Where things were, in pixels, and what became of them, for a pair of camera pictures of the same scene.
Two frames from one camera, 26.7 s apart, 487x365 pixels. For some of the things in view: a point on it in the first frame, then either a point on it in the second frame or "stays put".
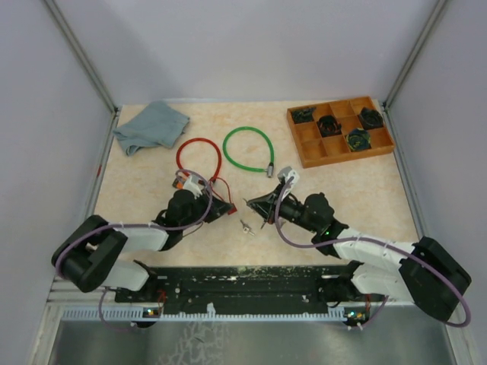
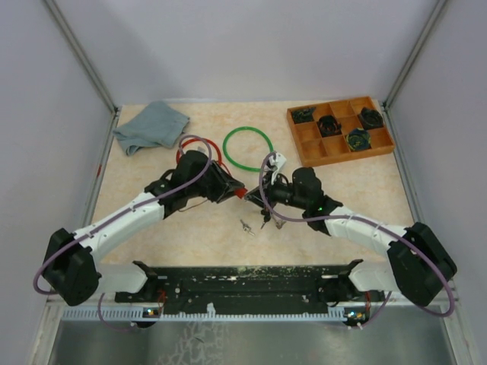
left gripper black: (217, 209) → (226, 185)
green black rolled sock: (303, 115) stays put
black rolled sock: (370, 119) stays put
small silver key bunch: (246, 229) stays put
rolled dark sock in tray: (358, 139) stays put
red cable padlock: (231, 207) → (238, 192)
